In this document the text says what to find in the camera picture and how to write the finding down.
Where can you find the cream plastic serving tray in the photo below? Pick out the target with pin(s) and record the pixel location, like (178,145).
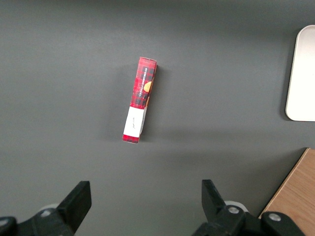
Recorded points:
(304,78)

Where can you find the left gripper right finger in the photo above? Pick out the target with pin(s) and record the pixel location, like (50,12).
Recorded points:
(216,211)

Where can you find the wooden two-drawer cabinet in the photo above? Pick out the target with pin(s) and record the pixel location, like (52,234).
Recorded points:
(295,189)

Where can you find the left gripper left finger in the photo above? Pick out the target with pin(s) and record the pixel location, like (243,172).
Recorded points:
(71,209)

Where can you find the red tartan shortbread cookie box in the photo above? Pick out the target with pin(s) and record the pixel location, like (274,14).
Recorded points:
(141,93)

